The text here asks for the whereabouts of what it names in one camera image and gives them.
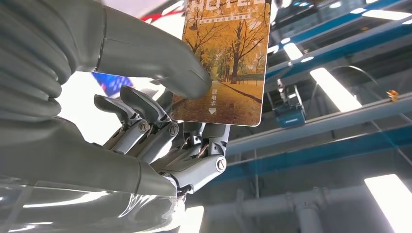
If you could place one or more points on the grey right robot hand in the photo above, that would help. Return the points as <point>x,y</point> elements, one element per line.
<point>80,167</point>

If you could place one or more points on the blue overhead device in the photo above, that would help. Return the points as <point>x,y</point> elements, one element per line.
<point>289,112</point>

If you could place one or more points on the white ceiling pipe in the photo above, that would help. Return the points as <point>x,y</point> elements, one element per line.
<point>305,212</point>

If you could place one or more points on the rectangular ceiling light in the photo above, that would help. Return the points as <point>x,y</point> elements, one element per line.
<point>392,205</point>
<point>293,51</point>
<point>334,88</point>

